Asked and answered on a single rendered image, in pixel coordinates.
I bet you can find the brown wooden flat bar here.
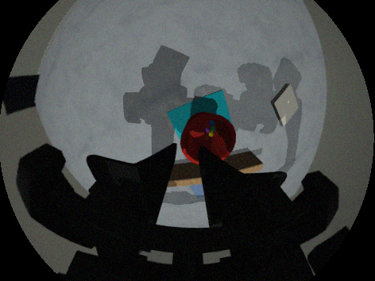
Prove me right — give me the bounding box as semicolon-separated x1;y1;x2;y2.
168;151;264;187

